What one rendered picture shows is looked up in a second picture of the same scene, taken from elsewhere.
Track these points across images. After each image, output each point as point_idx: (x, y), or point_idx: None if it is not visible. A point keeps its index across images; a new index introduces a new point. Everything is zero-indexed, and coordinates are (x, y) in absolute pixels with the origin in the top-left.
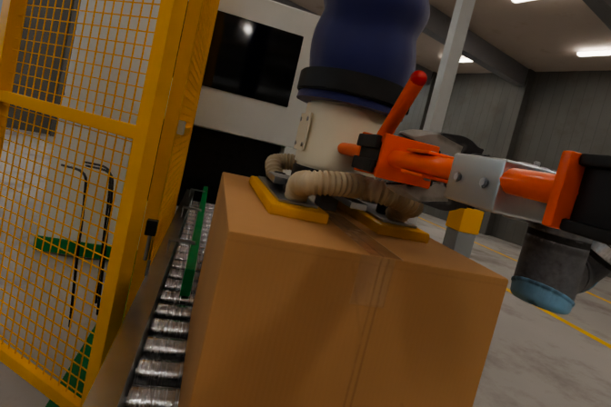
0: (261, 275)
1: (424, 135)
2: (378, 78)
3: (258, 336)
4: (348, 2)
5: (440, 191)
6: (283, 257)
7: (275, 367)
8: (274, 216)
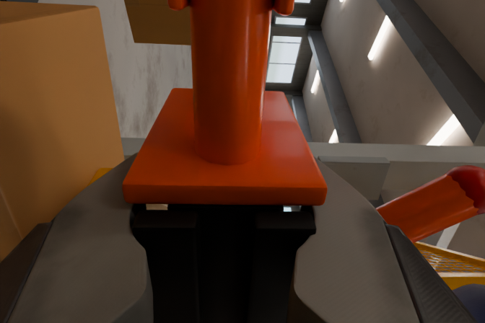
0: (16, 6)
1: (333, 173)
2: None
3: None
4: (469, 290)
5: (90, 293)
6: (34, 10)
7: None
8: (94, 156)
